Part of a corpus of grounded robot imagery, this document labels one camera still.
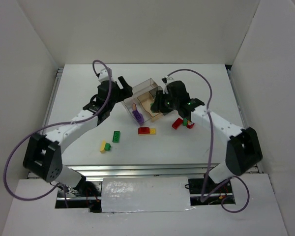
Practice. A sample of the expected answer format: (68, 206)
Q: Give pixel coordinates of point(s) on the red arch lego brick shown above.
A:
(143, 130)

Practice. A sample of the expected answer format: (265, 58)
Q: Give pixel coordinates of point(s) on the aluminium rail frame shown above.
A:
(167, 152)

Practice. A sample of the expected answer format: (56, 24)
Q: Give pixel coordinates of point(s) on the green flat lego plate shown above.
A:
(116, 137)

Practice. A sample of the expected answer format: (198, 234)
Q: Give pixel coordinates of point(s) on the dark grey container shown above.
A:
(153, 92)

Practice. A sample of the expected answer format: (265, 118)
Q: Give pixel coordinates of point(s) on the clear smoky container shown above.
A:
(139, 90)

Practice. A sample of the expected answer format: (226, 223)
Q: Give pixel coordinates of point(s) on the purple lego brick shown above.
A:
(138, 117)

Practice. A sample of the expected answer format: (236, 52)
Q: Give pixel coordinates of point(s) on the small green lego brick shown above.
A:
(107, 147)

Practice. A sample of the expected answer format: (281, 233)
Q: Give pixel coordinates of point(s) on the clear small container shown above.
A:
(128, 107)

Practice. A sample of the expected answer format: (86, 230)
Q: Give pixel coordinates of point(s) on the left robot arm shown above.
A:
(44, 152)

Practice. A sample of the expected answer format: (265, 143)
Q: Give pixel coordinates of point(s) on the yellow curved lego brick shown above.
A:
(102, 147)

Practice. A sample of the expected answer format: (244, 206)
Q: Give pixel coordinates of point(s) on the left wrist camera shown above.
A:
(105, 75)

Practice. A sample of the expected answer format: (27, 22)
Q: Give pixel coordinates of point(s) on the yellow flat lego plate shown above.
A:
(152, 131)

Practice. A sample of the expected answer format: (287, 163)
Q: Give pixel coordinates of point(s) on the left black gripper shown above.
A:
(121, 91)

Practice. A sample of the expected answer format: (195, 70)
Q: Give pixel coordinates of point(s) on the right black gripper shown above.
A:
(160, 102)

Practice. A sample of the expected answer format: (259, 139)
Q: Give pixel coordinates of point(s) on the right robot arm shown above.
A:
(243, 149)

